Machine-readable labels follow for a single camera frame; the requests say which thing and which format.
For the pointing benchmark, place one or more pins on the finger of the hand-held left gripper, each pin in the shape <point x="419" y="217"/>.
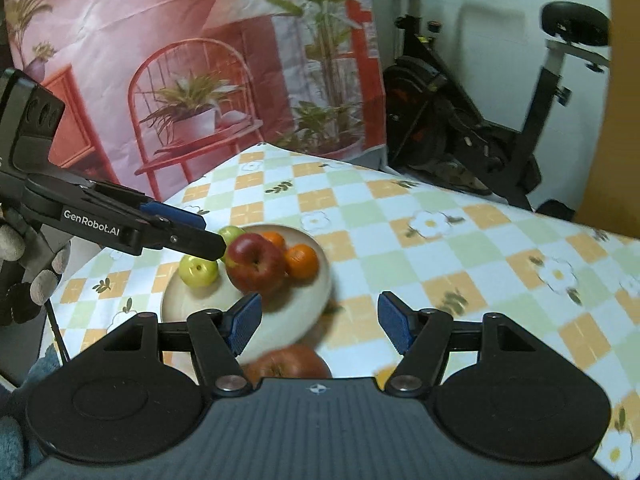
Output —
<point x="195" y="242"/>
<point x="172" y="214"/>

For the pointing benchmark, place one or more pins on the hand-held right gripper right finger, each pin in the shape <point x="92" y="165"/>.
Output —
<point x="395" y="322"/>

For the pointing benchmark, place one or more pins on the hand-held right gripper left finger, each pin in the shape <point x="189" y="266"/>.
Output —
<point x="245" y="325"/>

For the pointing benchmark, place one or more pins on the green jujube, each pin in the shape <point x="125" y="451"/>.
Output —
<point x="231" y="235"/>
<point x="200" y="271"/>

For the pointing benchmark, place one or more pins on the beige plate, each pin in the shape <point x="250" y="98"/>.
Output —
<point x="285" y="320"/>

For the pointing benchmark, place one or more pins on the red yellow apple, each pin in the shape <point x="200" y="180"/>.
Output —
<point x="290" y="362"/>

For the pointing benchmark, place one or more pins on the dark red apple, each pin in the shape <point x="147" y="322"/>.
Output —
<point x="255" y="265"/>

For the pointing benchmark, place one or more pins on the orange tangerine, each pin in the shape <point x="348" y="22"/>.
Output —
<point x="301" y="261"/>
<point x="274" y="239"/>

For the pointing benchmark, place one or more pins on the person's left hand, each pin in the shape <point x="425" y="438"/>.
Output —
<point x="45" y="284"/>

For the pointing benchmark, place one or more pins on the checkered flower tablecloth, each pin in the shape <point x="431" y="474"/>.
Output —
<point x="450" y="270"/>

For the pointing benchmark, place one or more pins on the printed pink backdrop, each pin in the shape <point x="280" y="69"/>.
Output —
<point x="150" y="35"/>

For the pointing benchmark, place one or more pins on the black table leg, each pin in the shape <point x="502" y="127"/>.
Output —
<point x="56" y="330"/>

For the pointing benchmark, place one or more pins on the black exercise bike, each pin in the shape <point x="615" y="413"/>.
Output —
<point x="435" y="125"/>

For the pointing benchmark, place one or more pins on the blue fuzzy rug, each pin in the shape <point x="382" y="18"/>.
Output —
<point x="10" y="440"/>

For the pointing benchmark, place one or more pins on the wooden door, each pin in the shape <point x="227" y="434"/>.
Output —
<point x="625" y="160"/>

